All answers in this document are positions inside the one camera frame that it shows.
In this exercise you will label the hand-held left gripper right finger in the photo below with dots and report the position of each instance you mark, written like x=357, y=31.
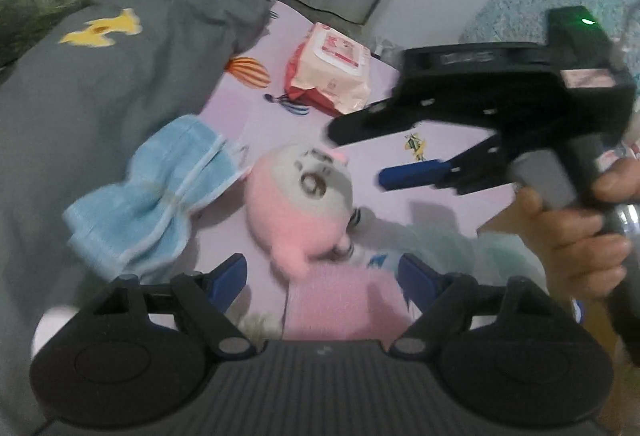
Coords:
x=415, y=281

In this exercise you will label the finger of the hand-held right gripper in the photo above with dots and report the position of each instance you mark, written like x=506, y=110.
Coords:
x=365, y=123
x=410, y=173

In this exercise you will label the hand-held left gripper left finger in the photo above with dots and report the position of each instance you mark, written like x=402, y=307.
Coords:
x=230, y=281

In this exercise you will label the pink plush toy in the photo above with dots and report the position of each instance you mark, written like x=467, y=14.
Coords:
x=285, y=216

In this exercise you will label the light blue cloth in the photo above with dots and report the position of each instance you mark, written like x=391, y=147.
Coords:
x=150, y=196

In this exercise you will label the person's right hand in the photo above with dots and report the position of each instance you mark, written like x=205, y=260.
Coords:
x=565, y=246

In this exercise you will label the white plastic bag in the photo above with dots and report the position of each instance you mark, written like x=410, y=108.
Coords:
x=475, y=251

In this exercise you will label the pink wet wipes pack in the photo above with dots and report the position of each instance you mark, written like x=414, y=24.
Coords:
x=325, y=66

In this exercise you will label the pink sponge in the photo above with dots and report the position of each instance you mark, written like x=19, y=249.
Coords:
x=340, y=306

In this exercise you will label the white yogurt cup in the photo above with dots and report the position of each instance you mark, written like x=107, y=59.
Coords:
x=50, y=331

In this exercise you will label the grey duvet with yellow print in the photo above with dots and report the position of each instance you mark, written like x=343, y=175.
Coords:
x=100, y=116

